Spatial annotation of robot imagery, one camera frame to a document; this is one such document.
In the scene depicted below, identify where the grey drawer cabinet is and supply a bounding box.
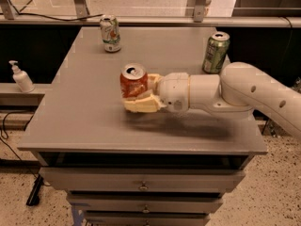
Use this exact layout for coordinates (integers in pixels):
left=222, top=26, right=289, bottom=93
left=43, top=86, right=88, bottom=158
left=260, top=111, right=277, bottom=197
left=20, top=27, right=267, bottom=226

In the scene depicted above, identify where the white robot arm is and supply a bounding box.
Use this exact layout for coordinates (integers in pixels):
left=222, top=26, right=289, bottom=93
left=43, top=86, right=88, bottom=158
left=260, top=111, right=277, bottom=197
left=122, top=62, right=301, bottom=139

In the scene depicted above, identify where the black power strip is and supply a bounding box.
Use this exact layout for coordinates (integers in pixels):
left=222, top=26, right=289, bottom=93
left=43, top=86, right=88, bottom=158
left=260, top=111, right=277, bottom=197
left=26, top=175, right=43, bottom=206

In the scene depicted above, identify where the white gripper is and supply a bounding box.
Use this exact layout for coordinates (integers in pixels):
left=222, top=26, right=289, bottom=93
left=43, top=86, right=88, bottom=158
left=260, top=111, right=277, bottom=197
left=123, top=73, right=189, bottom=113

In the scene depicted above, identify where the drawer knob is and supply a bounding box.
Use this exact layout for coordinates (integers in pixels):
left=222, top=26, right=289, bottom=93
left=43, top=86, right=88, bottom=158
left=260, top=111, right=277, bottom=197
left=139, top=182, right=149, bottom=191
left=142, top=205, right=150, bottom=214

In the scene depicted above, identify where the white pump soap bottle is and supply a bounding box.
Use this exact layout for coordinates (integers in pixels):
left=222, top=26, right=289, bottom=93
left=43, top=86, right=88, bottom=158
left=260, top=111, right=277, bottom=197
left=8, top=60, right=35, bottom=93

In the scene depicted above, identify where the green soda can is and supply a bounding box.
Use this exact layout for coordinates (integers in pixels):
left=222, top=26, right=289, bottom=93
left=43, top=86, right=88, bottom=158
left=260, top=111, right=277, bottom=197
left=202, top=31, right=230, bottom=74

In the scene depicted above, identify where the red coke can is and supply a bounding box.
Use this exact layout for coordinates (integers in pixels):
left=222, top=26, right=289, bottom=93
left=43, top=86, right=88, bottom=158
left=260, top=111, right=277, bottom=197
left=119, top=63, right=148, bottom=98

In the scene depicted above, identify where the white green 7up can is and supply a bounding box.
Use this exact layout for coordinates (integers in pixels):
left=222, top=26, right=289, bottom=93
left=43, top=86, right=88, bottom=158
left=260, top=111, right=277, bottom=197
left=100, top=15, right=121, bottom=53

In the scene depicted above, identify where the top drawer knob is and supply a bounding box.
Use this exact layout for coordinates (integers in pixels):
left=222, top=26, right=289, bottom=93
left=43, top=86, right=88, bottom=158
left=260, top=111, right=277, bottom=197
left=139, top=182, right=149, bottom=191

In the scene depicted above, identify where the black cable on ledge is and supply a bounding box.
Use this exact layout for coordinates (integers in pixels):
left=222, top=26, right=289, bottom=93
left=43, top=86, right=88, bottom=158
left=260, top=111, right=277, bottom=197
left=0, top=0, right=104, bottom=22

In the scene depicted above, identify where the black floor cable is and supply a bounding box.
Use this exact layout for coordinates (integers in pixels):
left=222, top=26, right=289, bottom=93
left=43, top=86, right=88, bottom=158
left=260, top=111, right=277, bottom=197
left=0, top=110, right=40, bottom=179

